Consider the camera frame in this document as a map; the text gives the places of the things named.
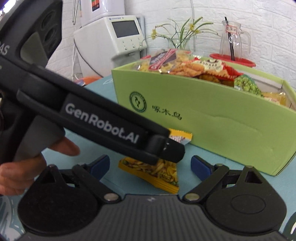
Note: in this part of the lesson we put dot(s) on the orange plastic item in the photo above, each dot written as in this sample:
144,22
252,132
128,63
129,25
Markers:
89,80

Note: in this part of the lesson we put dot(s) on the person's left hand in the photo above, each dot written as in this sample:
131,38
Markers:
18,176

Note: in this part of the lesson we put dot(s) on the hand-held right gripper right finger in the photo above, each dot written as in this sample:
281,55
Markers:
200,166

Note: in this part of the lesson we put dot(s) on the green pea snack packet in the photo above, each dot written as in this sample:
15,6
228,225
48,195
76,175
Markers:
247,85

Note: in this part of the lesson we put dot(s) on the golden mixed snack packet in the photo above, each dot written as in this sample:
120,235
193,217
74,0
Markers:
161,176

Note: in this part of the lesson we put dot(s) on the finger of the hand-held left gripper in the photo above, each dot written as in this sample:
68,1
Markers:
166,149

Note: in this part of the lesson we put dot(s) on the red plastic basket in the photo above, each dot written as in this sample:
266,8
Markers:
245,61

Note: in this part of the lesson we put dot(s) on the white water dispenser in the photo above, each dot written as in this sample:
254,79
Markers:
111,44

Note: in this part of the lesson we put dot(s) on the glass vase with yellow flowers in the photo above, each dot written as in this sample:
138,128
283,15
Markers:
182,39

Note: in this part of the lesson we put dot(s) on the teal printed tablecloth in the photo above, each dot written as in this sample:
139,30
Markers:
129,185

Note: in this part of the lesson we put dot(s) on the glass pitcher with straw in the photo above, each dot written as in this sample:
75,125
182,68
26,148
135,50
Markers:
233,39

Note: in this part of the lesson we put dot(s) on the white water purifier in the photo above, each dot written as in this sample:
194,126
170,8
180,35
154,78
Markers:
104,11

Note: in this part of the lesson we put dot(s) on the yellow rice cracker packet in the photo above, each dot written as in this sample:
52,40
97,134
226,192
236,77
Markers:
275,98

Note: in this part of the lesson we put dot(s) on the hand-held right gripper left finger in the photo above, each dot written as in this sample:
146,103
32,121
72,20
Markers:
100,165

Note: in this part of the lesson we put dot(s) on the green cardboard box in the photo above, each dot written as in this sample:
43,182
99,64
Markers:
219,129

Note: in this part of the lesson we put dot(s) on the orange fried snack packet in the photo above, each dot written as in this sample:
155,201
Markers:
203,69

